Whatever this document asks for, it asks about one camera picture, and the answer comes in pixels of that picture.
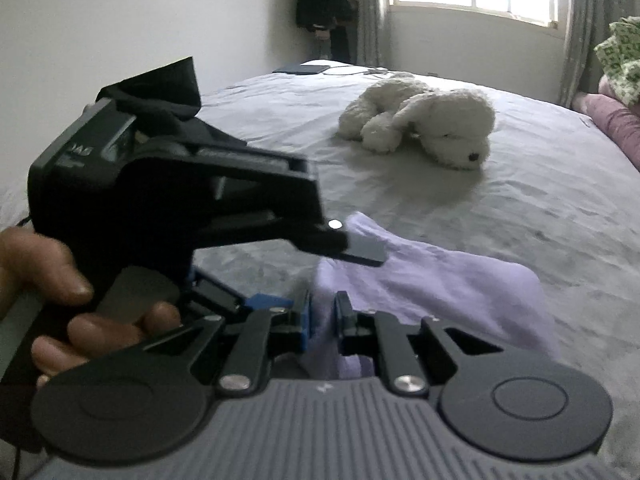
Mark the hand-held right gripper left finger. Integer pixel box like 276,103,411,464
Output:
142,290,313,396

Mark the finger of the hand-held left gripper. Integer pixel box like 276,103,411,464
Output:
287,217,390,267
187,267,296,323

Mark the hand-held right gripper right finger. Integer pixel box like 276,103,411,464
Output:
334,290,503,396

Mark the lavender garment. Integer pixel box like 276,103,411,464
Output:
300,211,561,381

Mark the person's left hand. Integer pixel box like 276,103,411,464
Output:
0,226,182,392

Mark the black garment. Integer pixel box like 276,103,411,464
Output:
95,56,251,148

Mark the white plush dog toy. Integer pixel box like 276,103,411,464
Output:
337,72,497,171

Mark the grey bed sheet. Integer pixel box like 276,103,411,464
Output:
0,67,640,480

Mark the dark flat notebook on bed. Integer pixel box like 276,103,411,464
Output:
272,62,331,76

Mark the pink pillow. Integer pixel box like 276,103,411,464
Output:
572,57,640,171

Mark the green patterned cloth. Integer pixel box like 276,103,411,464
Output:
594,16,640,108

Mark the charging cable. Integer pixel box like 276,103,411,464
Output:
322,65,393,78

